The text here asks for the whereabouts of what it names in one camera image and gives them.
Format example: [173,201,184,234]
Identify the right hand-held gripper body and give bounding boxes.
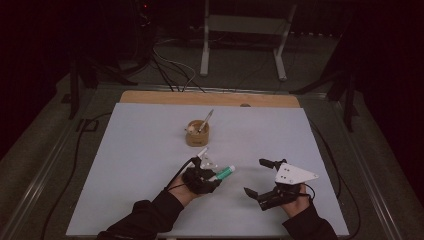
[258,159,320,212]

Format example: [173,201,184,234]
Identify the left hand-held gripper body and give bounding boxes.
[182,153,219,196]

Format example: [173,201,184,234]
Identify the wooden pen holder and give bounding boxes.
[184,119,211,148]

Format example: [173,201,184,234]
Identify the transparent pen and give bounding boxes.
[197,108,215,134]

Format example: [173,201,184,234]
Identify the person's left hand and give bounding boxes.
[166,175,202,208]

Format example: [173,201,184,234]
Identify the person's right hand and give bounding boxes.
[280,184,314,220]

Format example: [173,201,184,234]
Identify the white table mat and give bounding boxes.
[65,102,350,238]

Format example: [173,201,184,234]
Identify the black tripod stand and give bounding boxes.
[289,33,361,133]
[68,56,139,120]

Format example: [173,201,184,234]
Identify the white metal stand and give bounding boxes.
[199,0,298,82]

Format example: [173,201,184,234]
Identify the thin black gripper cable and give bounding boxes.
[165,157,197,193]

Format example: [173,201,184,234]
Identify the long black floor cable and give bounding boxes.
[39,112,113,240]
[308,118,363,240]

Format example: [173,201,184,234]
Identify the grey metal rail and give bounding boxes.
[328,96,406,240]
[0,87,101,240]
[96,83,329,99]

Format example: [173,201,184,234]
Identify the white cable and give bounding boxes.
[152,48,198,92]

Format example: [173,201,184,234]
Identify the black cable bundle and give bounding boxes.
[149,53,207,94]

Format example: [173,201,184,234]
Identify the black floor bracket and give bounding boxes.
[76,118,100,133]

